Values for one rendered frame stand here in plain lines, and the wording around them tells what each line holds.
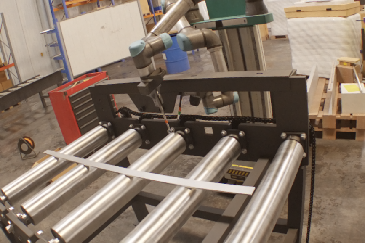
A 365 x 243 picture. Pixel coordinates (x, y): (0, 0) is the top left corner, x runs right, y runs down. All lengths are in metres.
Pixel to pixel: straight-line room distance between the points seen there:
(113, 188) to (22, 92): 5.38
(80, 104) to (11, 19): 8.86
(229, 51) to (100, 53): 4.18
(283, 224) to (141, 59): 1.12
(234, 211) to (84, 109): 2.72
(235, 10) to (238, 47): 0.30
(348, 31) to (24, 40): 10.98
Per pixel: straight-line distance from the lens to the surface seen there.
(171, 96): 1.43
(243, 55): 2.11
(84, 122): 3.51
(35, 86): 6.53
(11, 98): 6.25
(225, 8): 2.01
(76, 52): 5.87
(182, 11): 1.46
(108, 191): 1.12
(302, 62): 4.71
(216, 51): 1.70
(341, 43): 4.30
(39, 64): 12.14
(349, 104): 2.88
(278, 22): 9.42
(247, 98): 2.21
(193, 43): 1.66
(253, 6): 1.75
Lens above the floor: 1.49
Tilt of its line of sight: 19 degrees down
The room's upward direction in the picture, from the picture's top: 13 degrees counter-clockwise
